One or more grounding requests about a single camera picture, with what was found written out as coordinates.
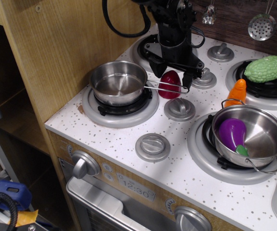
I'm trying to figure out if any grey stove knob lower middle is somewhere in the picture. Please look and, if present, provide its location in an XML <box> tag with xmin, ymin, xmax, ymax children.
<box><xmin>164</xmin><ymin>98</ymin><xmax>196</xmax><ymax>122</ymax></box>

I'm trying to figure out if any black braided cable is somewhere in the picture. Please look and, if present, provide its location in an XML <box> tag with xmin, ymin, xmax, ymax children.
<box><xmin>0</xmin><ymin>192</ymin><xmax>19</xmax><ymax>231</ymax></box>

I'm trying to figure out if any wooden side cabinet shelf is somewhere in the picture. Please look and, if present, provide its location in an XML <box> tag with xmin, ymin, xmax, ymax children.
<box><xmin>0</xmin><ymin>0</ymin><xmax>157</xmax><ymax>231</ymax></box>

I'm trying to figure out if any front right stove burner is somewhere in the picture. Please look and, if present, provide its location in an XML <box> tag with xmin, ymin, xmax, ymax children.
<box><xmin>187</xmin><ymin>113</ymin><xmax>277</xmax><ymax>185</ymax></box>

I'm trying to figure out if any grey stove knob back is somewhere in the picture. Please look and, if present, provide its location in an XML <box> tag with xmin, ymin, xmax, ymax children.
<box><xmin>207</xmin><ymin>43</ymin><xmax>235</xmax><ymax>63</ymax></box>

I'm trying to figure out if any back right stove burner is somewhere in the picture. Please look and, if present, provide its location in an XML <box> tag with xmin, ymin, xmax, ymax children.
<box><xmin>225</xmin><ymin>59</ymin><xmax>277</xmax><ymax>111</ymax></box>

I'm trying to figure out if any grey oven dial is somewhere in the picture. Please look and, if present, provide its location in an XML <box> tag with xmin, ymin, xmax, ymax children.
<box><xmin>175</xmin><ymin>206</ymin><xmax>212</xmax><ymax>231</ymax></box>
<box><xmin>72</xmin><ymin>150</ymin><xmax>101</xmax><ymax>179</ymax></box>

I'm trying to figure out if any grey stove knob upper middle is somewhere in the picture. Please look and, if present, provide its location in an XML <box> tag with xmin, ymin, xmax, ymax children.
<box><xmin>191</xmin><ymin>68</ymin><xmax>217</xmax><ymax>90</ymax></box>

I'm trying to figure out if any yellow tape piece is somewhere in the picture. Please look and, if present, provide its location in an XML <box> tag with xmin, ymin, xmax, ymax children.
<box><xmin>15</xmin><ymin>210</ymin><xmax>38</xmax><ymax>227</ymax></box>

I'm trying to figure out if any grey oven dial right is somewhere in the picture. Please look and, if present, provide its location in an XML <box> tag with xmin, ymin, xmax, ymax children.
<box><xmin>175</xmin><ymin>206</ymin><xmax>212</xmax><ymax>231</ymax></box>

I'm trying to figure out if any silver oven door handle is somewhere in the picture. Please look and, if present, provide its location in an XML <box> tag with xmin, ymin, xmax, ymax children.
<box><xmin>66</xmin><ymin>177</ymin><xmax>141</xmax><ymax>231</ymax></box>

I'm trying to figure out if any orange toy carrot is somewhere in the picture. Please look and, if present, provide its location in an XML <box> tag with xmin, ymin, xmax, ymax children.
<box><xmin>224</xmin><ymin>79</ymin><xmax>247</xmax><ymax>107</ymax></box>

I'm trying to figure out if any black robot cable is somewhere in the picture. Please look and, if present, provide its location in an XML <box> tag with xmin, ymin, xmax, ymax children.
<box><xmin>101</xmin><ymin>0</ymin><xmax>151</xmax><ymax>38</ymax></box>

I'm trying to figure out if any grey oven dial left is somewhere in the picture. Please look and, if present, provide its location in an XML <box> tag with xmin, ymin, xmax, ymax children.
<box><xmin>72</xmin><ymin>150</ymin><xmax>101</xmax><ymax>179</ymax></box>

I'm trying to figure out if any blue clamp tool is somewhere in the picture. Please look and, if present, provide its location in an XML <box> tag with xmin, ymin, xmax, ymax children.
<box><xmin>0</xmin><ymin>180</ymin><xmax>32</xmax><ymax>211</ymax></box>

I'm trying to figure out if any purple toy eggplant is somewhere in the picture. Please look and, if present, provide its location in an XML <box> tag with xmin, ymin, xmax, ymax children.
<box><xmin>218</xmin><ymin>118</ymin><xmax>248</xmax><ymax>156</ymax></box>

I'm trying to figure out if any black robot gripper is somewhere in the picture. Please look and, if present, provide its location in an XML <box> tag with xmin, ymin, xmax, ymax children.
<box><xmin>144</xmin><ymin>40</ymin><xmax>204</xmax><ymax>89</ymax></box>

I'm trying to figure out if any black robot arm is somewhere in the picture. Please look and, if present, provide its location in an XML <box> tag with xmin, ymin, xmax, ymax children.
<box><xmin>136</xmin><ymin>0</ymin><xmax>205</xmax><ymax>88</ymax></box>

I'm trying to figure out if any grey stove knob front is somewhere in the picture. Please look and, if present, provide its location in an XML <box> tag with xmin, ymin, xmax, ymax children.
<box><xmin>135</xmin><ymin>133</ymin><xmax>171</xmax><ymax>163</ymax></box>

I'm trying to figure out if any front left stove burner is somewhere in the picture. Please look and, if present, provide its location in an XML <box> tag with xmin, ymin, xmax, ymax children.
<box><xmin>82</xmin><ymin>84</ymin><xmax>159</xmax><ymax>128</ymax></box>

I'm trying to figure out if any steel two-handled pot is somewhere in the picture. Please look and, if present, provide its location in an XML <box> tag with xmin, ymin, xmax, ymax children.
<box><xmin>211</xmin><ymin>104</ymin><xmax>277</xmax><ymax>172</ymax></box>

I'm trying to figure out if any steel saucepan with wire handle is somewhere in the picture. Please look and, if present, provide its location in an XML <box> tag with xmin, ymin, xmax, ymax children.
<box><xmin>89</xmin><ymin>61</ymin><xmax>189</xmax><ymax>106</ymax></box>

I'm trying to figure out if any grey stove knob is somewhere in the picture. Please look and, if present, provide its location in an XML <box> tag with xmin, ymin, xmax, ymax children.
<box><xmin>207</xmin><ymin>43</ymin><xmax>235</xmax><ymax>63</ymax></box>
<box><xmin>164</xmin><ymin>98</ymin><xmax>196</xmax><ymax>122</ymax></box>
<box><xmin>135</xmin><ymin>133</ymin><xmax>171</xmax><ymax>163</ymax></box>
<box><xmin>191</xmin><ymin>68</ymin><xmax>217</xmax><ymax>90</ymax></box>

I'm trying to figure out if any hanging silver skimmer ladle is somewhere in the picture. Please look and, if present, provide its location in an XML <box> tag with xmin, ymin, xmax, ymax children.
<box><xmin>248</xmin><ymin>0</ymin><xmax>277</xmax><ymax>41</ymax></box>

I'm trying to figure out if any hanging silver utensil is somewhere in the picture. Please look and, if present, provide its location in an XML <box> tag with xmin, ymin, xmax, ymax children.
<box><xmin>202</xmin><ymin>0</ymin><xmax>217</xmax><ymax>25</ymax></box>

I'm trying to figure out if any green toy bitter gourd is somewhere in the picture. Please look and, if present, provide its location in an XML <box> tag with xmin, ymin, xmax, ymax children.
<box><xmin>244</xmin><ymin>55</ymin><xmax>277</xmax><ymax>83</ymax></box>

